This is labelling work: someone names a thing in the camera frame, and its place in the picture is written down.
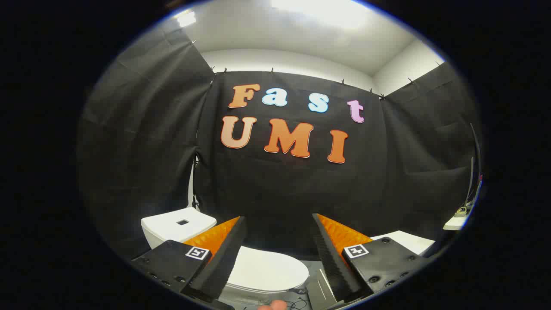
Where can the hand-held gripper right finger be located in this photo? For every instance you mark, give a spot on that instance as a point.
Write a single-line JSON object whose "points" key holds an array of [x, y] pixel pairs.
{"points": [[333, 267]]}

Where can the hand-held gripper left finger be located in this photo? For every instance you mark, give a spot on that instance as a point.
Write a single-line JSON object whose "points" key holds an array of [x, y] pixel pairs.
{"points": [[221, 262]]}

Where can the white toilet lid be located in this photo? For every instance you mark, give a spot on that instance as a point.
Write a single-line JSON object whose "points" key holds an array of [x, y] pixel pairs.
{"points": [[267, 269]]}

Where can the white toilet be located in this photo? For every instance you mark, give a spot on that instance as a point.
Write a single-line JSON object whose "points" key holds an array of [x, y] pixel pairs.
{"points": [[172, 228]]}

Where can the white plastic drawer unit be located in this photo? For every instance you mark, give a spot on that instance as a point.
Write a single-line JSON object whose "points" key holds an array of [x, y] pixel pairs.
{"points": [[407, 242]]}

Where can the white ledge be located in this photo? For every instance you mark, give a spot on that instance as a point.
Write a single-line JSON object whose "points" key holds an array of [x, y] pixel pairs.
{"points": [[455, 222]]}

